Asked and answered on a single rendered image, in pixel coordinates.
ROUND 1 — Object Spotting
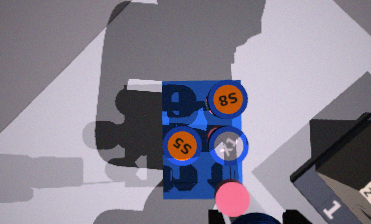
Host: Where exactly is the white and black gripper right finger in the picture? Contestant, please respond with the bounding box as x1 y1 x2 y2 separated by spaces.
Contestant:
282 210 312 224

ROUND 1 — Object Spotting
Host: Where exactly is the blue tube cap with grey x1 dot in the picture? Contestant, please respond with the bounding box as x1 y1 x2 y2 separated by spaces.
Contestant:
207 125 249 166

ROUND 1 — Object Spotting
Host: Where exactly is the blue tube rack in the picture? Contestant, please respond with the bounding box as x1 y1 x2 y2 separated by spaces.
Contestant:
162 80 242 199

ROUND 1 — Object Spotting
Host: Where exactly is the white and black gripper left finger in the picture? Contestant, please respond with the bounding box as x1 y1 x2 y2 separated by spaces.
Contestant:
208 210 226 224

